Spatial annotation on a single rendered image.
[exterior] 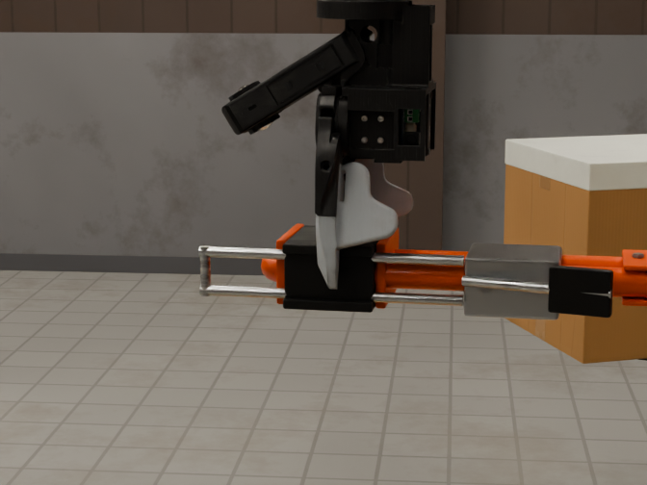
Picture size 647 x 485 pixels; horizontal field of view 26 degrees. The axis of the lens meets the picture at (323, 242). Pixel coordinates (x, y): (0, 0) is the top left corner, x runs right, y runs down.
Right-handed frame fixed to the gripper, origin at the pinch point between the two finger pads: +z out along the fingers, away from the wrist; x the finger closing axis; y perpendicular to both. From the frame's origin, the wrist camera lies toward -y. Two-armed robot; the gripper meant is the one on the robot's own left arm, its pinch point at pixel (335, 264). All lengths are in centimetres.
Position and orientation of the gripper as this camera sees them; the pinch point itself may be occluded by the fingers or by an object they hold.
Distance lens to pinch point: 107.8
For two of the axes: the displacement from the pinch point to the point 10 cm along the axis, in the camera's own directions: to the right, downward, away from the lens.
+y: 9.8, 0.4, -1.8
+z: 0.0, 9.8, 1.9
